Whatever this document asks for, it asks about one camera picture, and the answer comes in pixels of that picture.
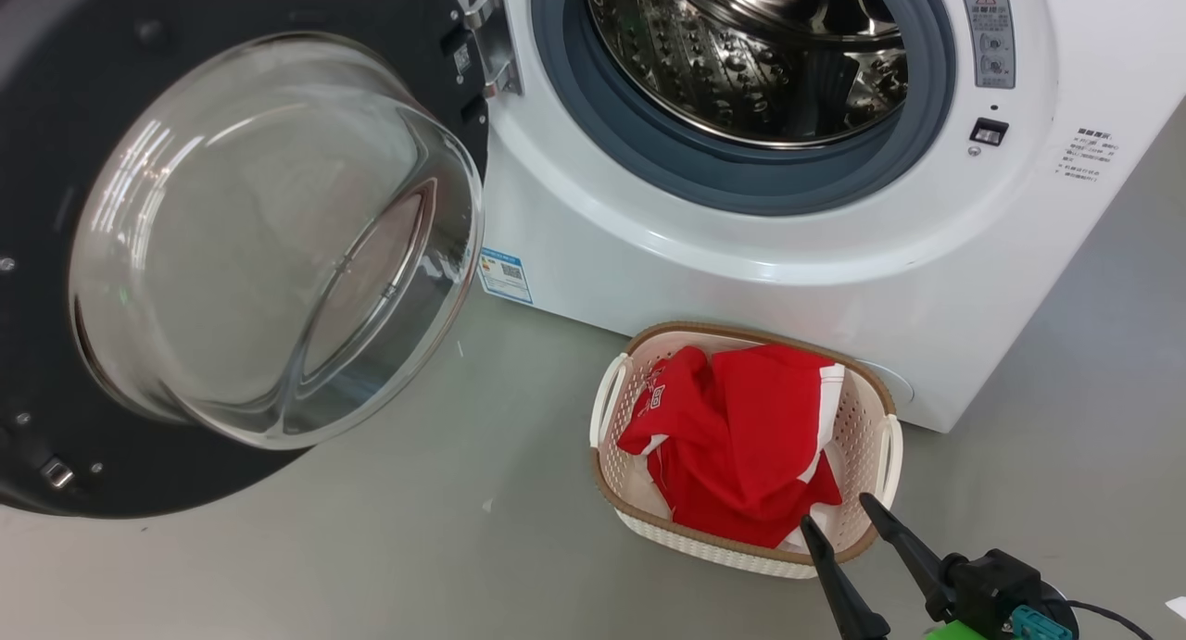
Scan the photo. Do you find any white front-load washing machine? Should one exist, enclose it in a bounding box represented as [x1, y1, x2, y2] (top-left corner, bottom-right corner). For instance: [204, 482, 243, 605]
[443, 0, 1186, 434]

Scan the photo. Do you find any cream laundry basket brown rim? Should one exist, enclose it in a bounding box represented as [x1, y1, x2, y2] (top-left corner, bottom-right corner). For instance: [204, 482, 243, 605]
[589, 321, 904, 580]

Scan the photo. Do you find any teal right camera connector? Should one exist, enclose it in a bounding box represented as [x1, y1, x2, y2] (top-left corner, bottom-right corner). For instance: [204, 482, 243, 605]
[1012, 606, 1074, 640]

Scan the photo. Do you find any grey rubber door seal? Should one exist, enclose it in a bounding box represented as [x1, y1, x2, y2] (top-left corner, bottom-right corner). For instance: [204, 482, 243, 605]
[530, 0, 957, 217]

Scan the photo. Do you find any blue energy label sticker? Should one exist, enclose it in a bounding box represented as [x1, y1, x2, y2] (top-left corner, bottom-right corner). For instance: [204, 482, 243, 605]
[477, 245, 535, 306]

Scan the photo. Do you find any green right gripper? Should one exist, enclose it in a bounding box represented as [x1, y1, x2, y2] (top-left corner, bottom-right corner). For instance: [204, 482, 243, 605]
[801, 492, 990, 640]

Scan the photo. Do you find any printed text label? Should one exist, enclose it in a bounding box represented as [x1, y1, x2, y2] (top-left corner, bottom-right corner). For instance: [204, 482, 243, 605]
[1054, 126, 1116, 185]

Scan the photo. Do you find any steel washer drum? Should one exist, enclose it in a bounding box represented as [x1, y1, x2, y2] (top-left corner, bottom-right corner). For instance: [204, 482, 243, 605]
[584, 0, 909, 150]

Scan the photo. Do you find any metal door hinge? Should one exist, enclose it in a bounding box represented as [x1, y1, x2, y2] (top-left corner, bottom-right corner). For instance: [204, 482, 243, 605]
[461, 0, 524, 99]

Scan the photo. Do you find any red shirt with printed logo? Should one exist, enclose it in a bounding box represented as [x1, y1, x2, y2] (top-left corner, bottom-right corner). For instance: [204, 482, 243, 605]
[618, 345, 733, 458]

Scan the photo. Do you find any red shirt with white trim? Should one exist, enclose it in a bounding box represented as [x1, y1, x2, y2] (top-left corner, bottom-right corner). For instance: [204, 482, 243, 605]
[649, 345, 846, 548]

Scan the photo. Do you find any dark washer door with glass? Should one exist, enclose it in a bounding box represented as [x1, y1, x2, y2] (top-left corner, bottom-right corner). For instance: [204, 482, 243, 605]
[0, 0, 492, 519]

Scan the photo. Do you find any grey warning sticker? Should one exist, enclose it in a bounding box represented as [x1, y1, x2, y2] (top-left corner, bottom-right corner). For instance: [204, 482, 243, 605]
[961, 0, 1016, 90]

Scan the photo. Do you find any thin black camera cable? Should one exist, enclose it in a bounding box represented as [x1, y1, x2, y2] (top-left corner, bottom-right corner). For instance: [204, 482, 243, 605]
[1066, 599, 1154, 640]

